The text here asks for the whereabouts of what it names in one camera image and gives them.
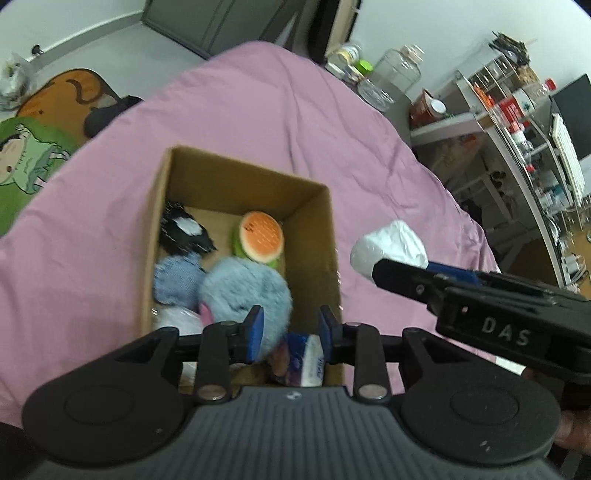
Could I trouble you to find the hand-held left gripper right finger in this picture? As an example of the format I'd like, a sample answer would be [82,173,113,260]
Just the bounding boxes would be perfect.
[318,305,498,401]

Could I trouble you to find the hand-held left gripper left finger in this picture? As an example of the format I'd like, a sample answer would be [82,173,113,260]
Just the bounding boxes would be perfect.
[113,305,265,402]

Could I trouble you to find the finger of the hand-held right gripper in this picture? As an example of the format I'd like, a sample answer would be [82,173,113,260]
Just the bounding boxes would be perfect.
[372,258,447,308]
[427,261,482,284]

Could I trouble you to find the white plastic bag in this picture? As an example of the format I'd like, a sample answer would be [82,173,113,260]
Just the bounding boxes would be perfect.
[350,220,430,280]

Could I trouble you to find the fluffy grey-blue plush toy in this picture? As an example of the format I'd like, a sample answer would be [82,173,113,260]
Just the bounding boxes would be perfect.
[198,257,293,361]

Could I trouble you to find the blue denim stuffed toy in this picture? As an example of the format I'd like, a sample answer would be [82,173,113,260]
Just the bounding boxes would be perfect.
[153,254,207,308]

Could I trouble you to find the watermelon slice toy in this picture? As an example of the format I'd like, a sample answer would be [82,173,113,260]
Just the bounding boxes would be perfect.
[232,211,284,269]

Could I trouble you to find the brown cardboard box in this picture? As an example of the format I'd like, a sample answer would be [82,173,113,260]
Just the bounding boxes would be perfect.
[140,145,347,398]

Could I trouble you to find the person's right hand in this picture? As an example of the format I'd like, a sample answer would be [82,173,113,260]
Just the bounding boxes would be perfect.
[553,407,591,463]

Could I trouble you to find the blue white tissue packet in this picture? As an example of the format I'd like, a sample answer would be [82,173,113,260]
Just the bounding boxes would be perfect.
[276,332,327,388]

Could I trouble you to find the white plastic wrapped item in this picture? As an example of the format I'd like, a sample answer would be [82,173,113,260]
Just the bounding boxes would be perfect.
[154,306,205,335]

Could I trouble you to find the white power strip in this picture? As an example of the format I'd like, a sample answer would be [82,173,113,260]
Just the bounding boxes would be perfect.
[560,248,591,280]

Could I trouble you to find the black and white cloth item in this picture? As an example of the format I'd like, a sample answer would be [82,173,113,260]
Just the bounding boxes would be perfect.
[160,200,218,256]

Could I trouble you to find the white shelf rack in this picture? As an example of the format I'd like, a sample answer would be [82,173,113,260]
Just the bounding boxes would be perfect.
[410,69,591,291]

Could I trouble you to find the white keyboard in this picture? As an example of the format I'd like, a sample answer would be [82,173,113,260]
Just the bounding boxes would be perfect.
[551,113,586,205]

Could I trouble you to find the red snack tub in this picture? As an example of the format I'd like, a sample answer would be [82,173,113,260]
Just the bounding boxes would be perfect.
[409,89,448,129]

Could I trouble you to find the red box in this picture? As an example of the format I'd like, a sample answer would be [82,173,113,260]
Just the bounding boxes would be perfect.
[498,96,523,126]

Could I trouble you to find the pink bed sheet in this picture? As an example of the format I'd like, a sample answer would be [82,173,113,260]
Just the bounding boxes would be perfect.
[0,41,502,416]

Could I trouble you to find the small clear plastic container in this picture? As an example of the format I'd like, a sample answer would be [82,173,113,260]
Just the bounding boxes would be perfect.
[357,78,396,112]

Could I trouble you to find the computer monitor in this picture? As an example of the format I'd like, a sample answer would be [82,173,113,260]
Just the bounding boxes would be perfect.
[551,73,591,168]

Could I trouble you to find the clear acrylic organizer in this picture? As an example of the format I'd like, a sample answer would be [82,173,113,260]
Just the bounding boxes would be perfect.
[456,41,551,121]

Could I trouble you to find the large clear glass jar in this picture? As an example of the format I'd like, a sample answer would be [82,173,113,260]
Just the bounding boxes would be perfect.
[373,44,424,97]

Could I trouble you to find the cluttered bottles and packets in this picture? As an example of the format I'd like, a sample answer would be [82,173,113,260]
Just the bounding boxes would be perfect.
[324,42,375,81]

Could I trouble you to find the cartoon print floor mat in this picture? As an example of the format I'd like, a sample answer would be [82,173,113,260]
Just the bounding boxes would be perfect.
[0,68,122,237]

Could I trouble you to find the dark grey cabinet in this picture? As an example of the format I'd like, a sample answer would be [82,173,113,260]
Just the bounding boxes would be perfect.
[140,0,306,60]

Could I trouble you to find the clear plastic bag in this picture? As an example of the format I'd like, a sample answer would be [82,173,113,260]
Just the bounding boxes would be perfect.
[0,52,34,110]

